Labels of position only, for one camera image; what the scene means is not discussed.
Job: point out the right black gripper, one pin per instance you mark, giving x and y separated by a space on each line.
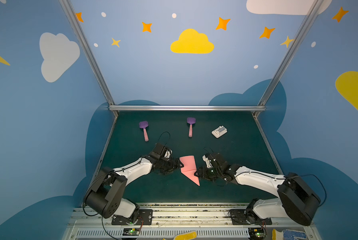
208 172

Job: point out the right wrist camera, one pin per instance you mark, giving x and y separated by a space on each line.
207 162

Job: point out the aluminium front rail base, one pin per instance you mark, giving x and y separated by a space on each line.
209 220

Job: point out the purple pink spatula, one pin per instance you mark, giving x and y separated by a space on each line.
191 121
143 125

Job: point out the yellow glove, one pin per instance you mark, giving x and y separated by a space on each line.
186 236

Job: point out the green circuit board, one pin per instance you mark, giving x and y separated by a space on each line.
131 232
256 234

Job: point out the left green circuit board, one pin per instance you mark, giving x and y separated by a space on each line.
131 232

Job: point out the blue white glove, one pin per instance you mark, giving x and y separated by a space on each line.
288 235

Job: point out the left aluminium frame post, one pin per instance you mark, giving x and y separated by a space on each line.
75 24

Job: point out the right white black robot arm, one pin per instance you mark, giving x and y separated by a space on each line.
293 197

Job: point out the left purple pink spatula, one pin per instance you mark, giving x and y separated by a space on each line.
143 125

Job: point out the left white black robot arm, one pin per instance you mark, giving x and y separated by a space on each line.
105 194

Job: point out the right aluminium frame post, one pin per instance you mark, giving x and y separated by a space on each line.
292 50

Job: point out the pink square paper sheet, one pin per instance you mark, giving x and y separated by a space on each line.
189 168

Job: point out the white small plastic device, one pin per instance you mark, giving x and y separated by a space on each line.
220 131

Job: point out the right purple pink spatula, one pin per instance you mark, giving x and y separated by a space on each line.
191 121

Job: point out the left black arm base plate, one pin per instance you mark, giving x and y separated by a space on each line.
144 216

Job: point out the horizontal aluminium frame bar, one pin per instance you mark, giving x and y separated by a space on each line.
186 108

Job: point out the aluminium frame post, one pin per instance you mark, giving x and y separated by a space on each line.
292 50
75 24

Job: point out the right green circuit board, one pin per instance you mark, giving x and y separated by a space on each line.
256 234

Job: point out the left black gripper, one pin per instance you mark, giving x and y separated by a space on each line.
169 163

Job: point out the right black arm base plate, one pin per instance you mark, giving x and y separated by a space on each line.
247 217

